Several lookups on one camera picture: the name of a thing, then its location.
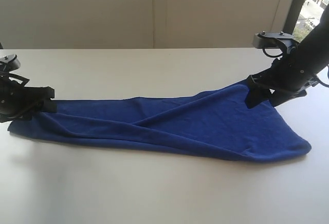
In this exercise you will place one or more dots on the blue terry towel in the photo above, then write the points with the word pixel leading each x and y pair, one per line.
pixel 215 124

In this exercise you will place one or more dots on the dark window frame post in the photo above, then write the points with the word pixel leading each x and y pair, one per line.
pixel 286 15

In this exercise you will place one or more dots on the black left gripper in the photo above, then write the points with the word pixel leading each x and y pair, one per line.
pixel 19 102

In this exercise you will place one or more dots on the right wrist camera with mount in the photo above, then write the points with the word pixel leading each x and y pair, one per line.
pixel 275 40

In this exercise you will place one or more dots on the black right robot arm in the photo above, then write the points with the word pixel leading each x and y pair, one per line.
pixel 316 42

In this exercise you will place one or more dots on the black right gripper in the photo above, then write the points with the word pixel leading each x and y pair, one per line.
pixel 286 79

